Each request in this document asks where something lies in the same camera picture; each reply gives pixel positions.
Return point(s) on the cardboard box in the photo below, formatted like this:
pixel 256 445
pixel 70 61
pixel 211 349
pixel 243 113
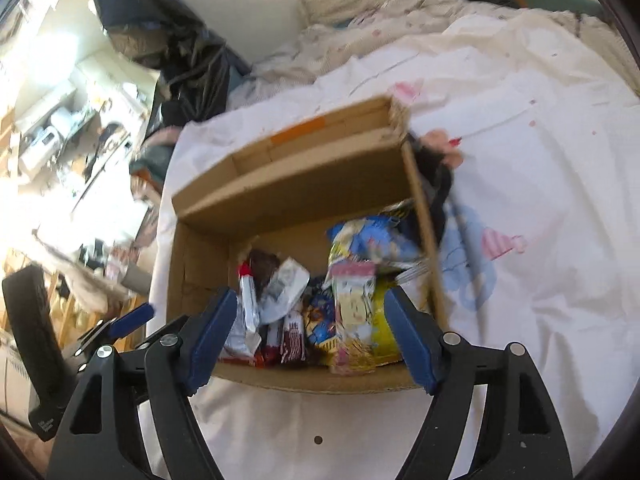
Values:
pixel 310 180

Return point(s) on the dark brown snack packet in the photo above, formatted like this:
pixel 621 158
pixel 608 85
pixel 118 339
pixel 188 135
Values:
pixel 264 267

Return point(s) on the wooden shelf rack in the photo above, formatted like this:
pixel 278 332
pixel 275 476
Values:
pixel 75 305

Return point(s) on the white appliance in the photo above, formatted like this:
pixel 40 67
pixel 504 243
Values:
pixel 45 142

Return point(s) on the brown chocolate snack packet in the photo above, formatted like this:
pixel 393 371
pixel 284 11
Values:
pixel 293 337

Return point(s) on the blue cartoon snack packet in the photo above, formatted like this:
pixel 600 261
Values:
pixel 370 245

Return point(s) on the white red-edged snack packet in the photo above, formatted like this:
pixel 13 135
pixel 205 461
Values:
pixel 245 315

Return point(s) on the black cloth item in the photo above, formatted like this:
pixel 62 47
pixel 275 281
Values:
pixel 435 185

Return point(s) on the silver white snack packet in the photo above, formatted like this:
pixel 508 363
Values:
pixel 285 287

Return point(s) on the green blue snack packet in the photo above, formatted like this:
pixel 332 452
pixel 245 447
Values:
pixel 320 322

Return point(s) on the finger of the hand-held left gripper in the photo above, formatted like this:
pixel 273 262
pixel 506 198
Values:
pixel 131 318

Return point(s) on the floral blanket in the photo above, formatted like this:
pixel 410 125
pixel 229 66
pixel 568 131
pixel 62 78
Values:
pixel 400 15

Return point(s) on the dark plastic bag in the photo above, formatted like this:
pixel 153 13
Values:
pixel 185 60

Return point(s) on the pink yellow cartoon snack packet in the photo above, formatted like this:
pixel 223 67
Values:
pixel 352 310

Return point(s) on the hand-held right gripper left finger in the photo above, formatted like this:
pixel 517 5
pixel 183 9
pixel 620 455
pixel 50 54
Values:
pixel 210 340

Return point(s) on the printed white bed sheet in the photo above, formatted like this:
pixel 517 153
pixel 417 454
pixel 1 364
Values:
pixel 525 210

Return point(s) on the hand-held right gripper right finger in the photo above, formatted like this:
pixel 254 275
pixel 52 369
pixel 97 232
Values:
pixel 410 335

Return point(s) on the red snack packet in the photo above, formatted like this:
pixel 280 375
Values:
pixel 270 345

